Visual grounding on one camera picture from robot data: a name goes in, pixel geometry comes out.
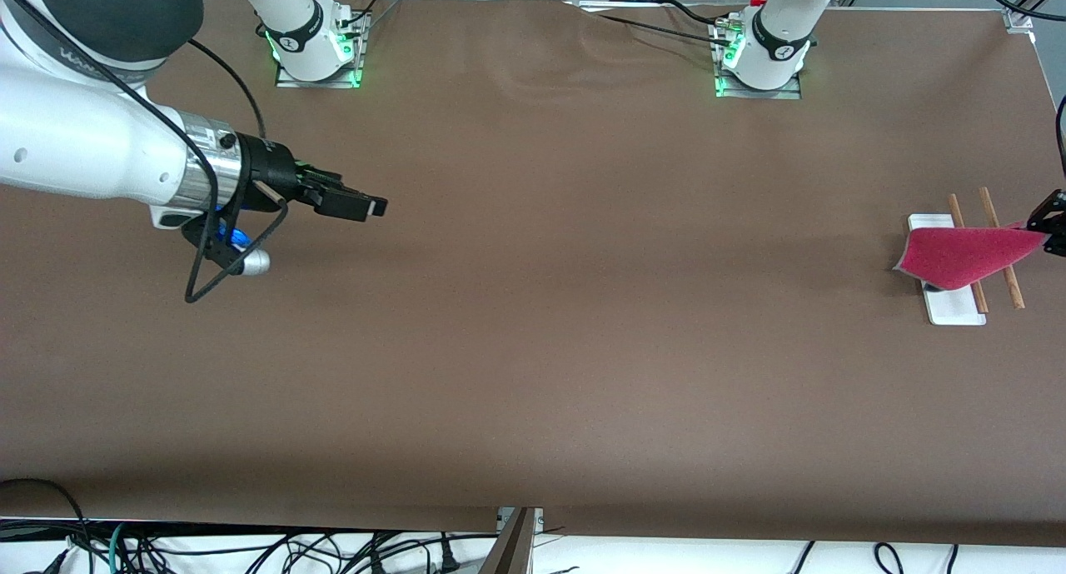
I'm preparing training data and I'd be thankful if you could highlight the short black table cable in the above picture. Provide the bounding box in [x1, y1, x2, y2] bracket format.
[662, 0, 742, 27]

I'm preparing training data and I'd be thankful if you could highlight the white rectangular tray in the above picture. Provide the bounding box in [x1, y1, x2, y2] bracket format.
[907, 187, 1027, 327]

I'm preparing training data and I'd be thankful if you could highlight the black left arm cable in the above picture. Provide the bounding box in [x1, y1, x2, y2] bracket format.
[974, 0, 1066, 179]

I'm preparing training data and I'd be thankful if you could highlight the thick black cable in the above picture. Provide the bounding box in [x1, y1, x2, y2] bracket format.
[0, 478, 94, 574]

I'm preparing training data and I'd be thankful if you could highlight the aluminium profile bar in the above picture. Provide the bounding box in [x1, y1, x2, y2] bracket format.
[479, 507, 544, 574]

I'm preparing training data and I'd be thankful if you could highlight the long black table cable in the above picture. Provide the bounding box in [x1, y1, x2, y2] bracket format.
[583, 11, 727, 42]

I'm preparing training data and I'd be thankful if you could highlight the pink towel with grey edge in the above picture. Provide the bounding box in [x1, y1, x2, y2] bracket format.
[893, 222, 1052, 292]

